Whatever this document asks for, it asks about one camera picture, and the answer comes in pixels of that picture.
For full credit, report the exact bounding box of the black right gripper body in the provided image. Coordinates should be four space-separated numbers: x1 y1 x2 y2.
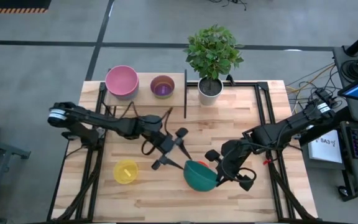
204 139 257 192

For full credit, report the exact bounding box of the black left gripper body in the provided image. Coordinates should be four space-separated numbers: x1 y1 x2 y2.
150 126 190 171

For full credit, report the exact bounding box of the large teal bowl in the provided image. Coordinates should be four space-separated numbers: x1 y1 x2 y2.
183 159 220 192

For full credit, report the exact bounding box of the small yellow bowl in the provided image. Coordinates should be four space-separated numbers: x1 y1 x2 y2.
113 159 139 185

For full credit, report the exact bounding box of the small purple bowl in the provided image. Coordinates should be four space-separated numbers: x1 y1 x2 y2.
150 75 176 98

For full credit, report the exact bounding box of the large pink bowl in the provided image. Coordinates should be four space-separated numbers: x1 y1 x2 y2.
104 65 140 98

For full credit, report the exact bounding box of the wooden shelf with black legs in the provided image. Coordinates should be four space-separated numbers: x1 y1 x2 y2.
96 68 188 119

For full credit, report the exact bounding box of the white plant pot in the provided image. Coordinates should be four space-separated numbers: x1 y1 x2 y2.
197 77 224 106

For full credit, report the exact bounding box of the white paper sheet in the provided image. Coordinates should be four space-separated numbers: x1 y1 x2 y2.
308 129 344 164

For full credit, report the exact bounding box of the green leafy plant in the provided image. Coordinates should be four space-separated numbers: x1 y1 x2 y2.
183 24 245 81

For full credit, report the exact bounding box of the black power adapter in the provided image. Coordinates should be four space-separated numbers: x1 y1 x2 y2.
314 88 338 105

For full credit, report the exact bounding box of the black computer mouse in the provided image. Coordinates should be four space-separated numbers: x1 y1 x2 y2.
337 185 350 199

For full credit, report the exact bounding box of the black mat with hazard stripes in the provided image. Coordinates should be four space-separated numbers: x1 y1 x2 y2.
0 0 52 14

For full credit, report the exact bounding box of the black aluminium rig frame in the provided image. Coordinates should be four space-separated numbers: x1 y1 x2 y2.
47 70 318 223

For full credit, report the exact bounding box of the coiled black cable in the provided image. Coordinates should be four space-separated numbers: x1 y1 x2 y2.
341 58 358 83

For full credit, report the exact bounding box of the black floor cable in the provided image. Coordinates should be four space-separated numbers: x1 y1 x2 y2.
208 0 248 12

